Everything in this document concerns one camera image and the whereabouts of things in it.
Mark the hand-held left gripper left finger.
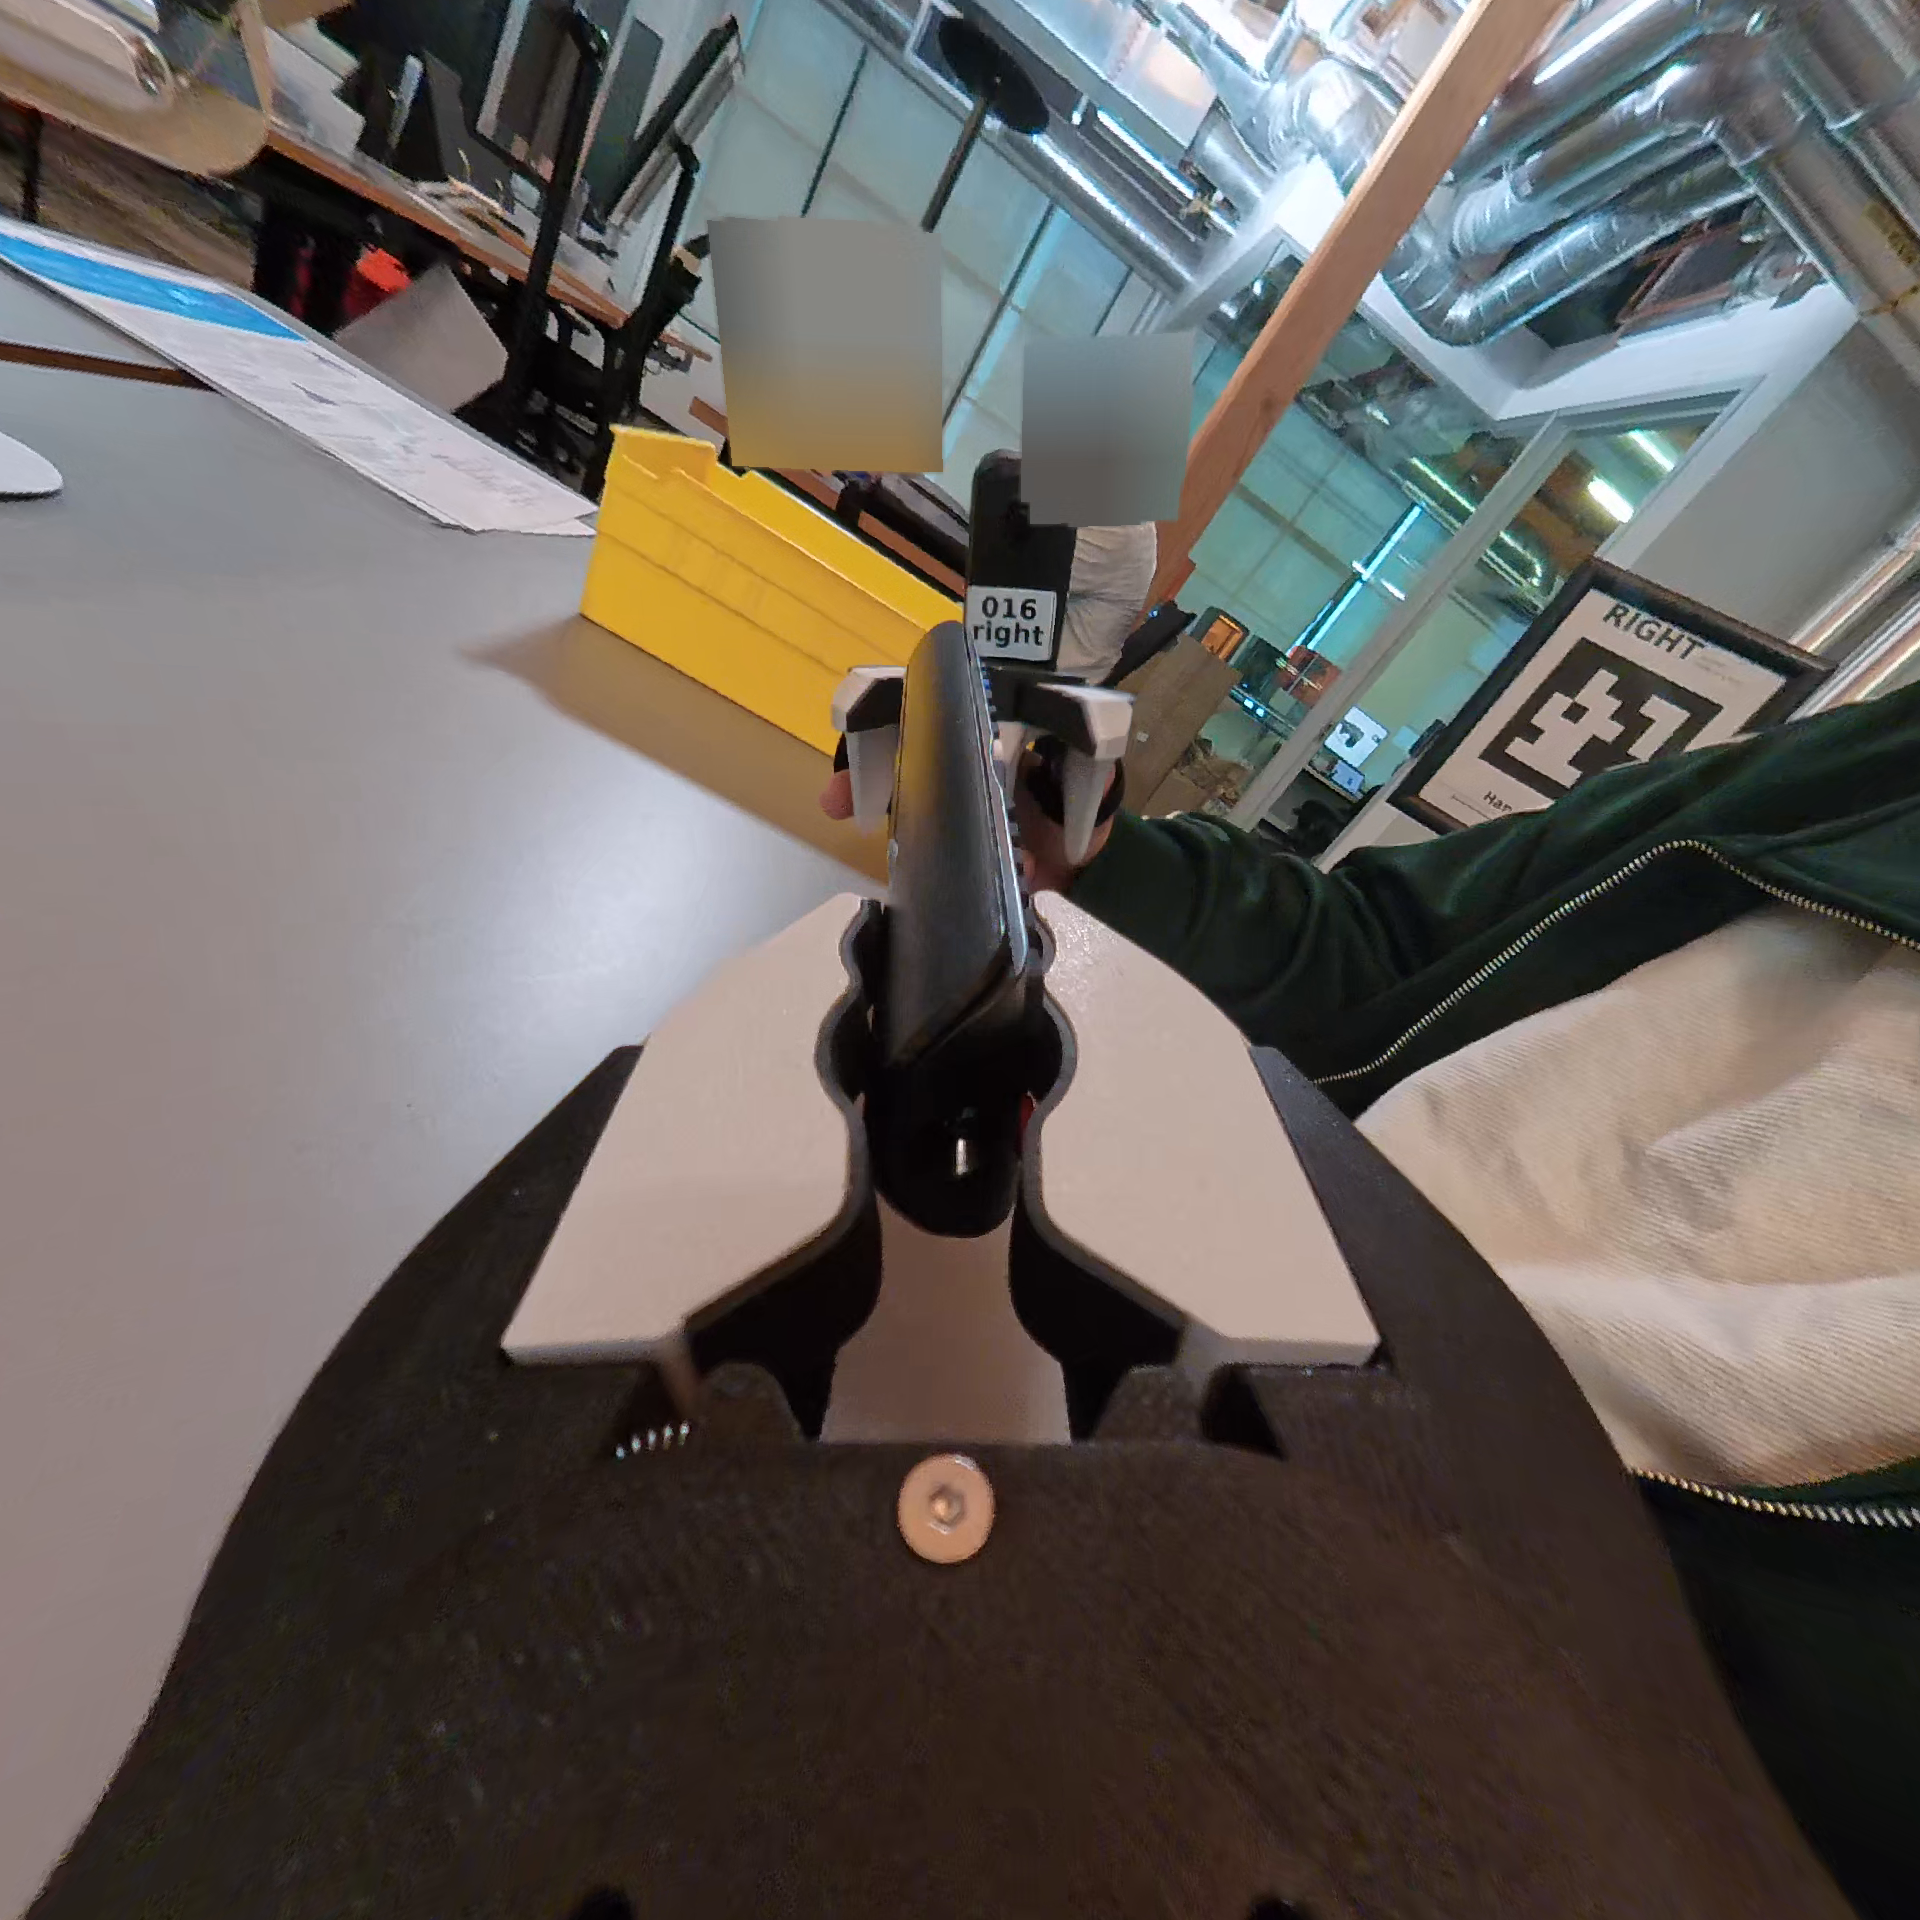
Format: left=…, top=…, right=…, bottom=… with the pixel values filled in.
left=502, top=894, right=888, bottom=1398

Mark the white sign board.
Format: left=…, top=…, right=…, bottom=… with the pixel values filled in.
left=1386, top=559, right=1836, bottom=838

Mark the white leaning panel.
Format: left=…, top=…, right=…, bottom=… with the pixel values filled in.
left=337, top=266, right=513, bottom=415

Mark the wooden post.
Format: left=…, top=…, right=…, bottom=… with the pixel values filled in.
left=1155, top=0, right=1570, bottom=603

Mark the silver ventilation duct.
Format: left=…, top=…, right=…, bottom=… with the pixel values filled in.
left=1200, top=0, right=1920, bottom=355

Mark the person's right forearm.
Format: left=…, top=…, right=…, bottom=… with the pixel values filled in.
left=1064, top=810, right=1502, bottom=1083

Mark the printed paper sheet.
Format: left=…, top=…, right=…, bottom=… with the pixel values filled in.
left=0, top=217, right=601, bottom=539

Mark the dark green zip jacket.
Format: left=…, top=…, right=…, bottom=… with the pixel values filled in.
left=1064, top=683, right=1920, bottom=1920

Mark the brown cardboard box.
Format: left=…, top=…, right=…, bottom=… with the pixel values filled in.
left=1116, top=636, right=1248, bottom=817

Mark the wooden background table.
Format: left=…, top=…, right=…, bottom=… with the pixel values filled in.
left=270, top=120, right=721, bottom=362

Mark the cream white shirt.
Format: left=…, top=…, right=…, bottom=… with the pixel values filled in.
left=1350, top=901, right=1920, bottom=1490

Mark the black remote control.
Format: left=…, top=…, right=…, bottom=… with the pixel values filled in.
left=865, top=618, right=1079, bottom=1240

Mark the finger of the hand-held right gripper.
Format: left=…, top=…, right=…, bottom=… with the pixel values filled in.
left=829, top=666, right=910, bottom=840
left=1026, top=679, right=1138, bottom=870

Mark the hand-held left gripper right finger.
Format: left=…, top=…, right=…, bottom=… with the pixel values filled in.
left=1009, top=894, right=1383, bottom=1398

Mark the yellow plastic bin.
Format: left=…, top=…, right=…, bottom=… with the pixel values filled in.
left=580, top=425, right=970, bottom=752

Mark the grey desk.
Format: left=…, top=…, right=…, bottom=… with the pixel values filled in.
left=0, top=263, right=1143, bottom=1892

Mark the white tilting stand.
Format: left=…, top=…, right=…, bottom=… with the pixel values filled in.
left=0, top=0, right=171, bottom=503

